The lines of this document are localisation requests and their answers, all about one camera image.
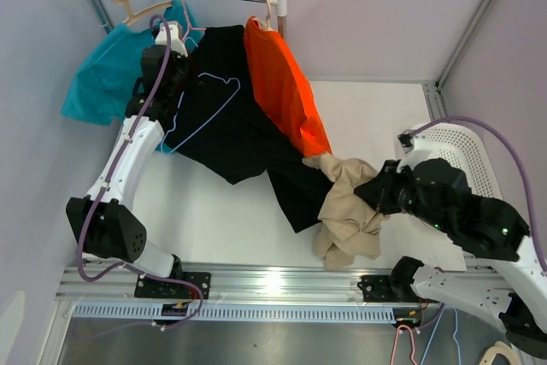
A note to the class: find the beige wooden hanger right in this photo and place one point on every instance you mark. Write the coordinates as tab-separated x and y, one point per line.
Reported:
266	10

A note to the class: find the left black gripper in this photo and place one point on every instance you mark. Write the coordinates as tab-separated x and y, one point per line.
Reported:
185	62

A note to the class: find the white plastic basket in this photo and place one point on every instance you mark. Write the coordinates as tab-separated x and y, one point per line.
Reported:
462	148

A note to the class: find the light blue wire hanger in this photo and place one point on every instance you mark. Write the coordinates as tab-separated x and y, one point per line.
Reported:
218	75

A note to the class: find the orange t shirt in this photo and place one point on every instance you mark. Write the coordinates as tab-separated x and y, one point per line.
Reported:
282	90

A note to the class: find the wooden hanger on floor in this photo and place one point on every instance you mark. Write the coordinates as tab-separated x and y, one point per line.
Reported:
500	349

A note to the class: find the beige t shirt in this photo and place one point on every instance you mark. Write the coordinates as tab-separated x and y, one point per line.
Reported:
348	226

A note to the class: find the blue hanger on floor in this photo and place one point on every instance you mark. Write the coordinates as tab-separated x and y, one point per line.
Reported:
442	329

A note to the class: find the black t shirt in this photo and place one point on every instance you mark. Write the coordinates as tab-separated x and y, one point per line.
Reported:
244	143

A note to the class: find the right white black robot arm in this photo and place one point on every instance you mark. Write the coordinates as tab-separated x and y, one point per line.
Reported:
488	228

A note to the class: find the aluminium mounting rail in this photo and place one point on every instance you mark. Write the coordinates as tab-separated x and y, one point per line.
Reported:
246	293

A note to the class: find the beige wooden hanger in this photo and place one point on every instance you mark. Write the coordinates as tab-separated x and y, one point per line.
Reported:
134	16
266	10

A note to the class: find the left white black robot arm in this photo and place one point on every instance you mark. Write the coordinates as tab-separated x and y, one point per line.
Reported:
102	220

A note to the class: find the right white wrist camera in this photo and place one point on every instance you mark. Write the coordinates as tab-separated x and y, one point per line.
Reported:
416	149

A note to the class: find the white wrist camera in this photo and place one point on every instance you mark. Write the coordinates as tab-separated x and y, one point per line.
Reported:
172	35
416	149

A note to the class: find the pink wire hanger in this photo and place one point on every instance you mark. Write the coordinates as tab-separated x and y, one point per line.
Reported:
190	27

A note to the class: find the teal t shirt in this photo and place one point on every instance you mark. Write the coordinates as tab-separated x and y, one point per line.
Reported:
119	72

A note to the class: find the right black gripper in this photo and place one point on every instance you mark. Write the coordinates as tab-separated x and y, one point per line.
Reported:
377	192

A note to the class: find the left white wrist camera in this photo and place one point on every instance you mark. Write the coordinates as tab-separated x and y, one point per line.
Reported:
172	35

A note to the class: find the beige wooden hanger left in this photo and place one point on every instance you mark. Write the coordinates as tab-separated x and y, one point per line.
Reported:
134	16

